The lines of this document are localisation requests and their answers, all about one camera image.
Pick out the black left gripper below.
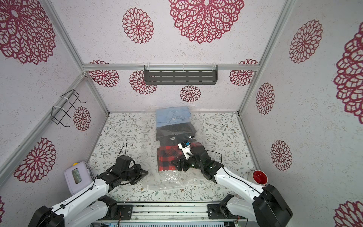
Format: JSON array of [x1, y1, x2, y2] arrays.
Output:
[[121, 164, 149, 185]]

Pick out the black wire wall rack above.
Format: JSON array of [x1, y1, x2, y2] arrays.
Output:
[[50, 89, 86, 128]]

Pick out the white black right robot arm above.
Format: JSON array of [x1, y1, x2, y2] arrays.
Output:
[[172, 142, 293, 227]]

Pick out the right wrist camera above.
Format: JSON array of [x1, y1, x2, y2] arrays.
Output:
[[178, 141, 192, 160]]

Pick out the red black plaid shirt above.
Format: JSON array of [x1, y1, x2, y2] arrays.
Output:
[[157, 142, 202, 172]]

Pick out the light blue shirt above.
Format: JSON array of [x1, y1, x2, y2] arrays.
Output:
[[156, 107, 191, 128]]

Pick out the aluminium mounting rail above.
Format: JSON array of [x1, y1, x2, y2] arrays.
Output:
[[93, 201, 289, 223]]

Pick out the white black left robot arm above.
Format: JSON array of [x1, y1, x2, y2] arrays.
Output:
[[28, 155, 148, 227]]

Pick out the lilac toy toaster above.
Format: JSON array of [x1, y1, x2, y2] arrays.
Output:
[[64, 161, 95, 195]]

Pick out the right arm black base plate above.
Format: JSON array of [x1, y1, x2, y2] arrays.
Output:
[[207, 194, 238, 219]]

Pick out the clear plastic vacuum bag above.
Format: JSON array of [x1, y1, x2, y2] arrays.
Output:
[[145, 106, 207, 190]]

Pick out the red white mug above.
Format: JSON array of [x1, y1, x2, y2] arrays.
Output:
[[249, 170, 268, 185]]

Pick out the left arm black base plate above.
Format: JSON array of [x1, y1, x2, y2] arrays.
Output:
[[113, 204, 133, 221]]

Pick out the dark grey shirt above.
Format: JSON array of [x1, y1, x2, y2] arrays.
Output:
[[156, 123, 197, 147]]

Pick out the dark grey wall shelf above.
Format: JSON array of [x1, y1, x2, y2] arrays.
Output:
[[144, 65, 218, 85]]

